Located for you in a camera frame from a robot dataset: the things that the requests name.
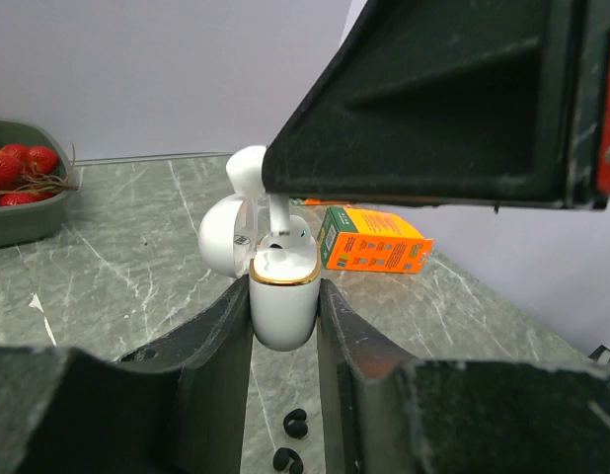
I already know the white earbud charging case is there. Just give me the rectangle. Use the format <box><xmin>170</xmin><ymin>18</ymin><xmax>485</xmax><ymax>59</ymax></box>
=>
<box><xmin>198</xmin><ymin>195</ymin><xmax>321</xmax><ymax>352</ymax></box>

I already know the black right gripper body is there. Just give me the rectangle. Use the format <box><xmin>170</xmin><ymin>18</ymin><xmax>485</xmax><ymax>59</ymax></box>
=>
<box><xmin>566</xmin><ymin>1</ymin><xmax>610</xmax><ymax>209</ymax></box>

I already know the black clip earbud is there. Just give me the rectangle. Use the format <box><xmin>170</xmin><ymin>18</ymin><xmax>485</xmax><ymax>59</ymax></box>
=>
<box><xmin>282</xmin><ymin>408</ymin><xmax>309</xmax><ymax>439</ymax></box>
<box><xmin>272</xmin><ymin>447</ymin><xmax>304</xmax><ymax>474</ymax></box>

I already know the red lychee bunch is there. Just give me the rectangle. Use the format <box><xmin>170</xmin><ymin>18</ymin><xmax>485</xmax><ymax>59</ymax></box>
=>
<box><xmin>0</xmin><ymin>143</ymin><xmax>79</xmax><ymax>207</ymax></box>

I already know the orange box back right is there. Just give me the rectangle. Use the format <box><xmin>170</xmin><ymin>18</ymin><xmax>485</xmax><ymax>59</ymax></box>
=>
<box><xmin>290</xmin><ymin>197</ymin><xmax>335</xmax><ymax>206</ymax></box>

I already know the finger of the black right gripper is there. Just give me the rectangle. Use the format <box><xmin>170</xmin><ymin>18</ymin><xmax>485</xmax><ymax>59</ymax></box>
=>
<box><xmin>262</xmin><ymin>1</ymin><xmax>581</xmax><ymax>207</ymax></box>

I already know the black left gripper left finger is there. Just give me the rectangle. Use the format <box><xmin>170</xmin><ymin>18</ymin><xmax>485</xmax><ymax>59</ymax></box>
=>
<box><xmin>0</xmin><ymin>278</ymin><xmax>252</xmax><ymax>473</ymax></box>

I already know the white earbud with blue light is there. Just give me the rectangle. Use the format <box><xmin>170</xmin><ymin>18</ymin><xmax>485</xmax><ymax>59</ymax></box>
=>
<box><xmin>226</xmin><ymin>145</ymin><xmax>291</xmax><ymax>238</ymax></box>

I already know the grey-green fruit tray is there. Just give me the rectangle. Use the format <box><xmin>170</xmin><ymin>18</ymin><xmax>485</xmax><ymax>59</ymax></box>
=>
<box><xmin>0</xmin><ymin>119</ymin><xmax>78</xmax><ymax>248</ymax></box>

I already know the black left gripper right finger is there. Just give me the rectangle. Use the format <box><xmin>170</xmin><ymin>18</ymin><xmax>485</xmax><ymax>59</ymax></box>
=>
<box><xmin>317</xmin><ymin>280</ymin><xmax>610</xmax><ymax>473</ymax></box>

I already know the orange box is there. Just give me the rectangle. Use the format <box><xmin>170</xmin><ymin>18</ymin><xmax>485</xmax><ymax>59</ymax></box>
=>
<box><xmin>290</xmin><ymin>197</ymin><xmax>335</xmax><ymax>206</ymax></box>
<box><xmin>318</xmin><ymin>206</ymin><xmax>433</xmax><ymax>274</ymax></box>

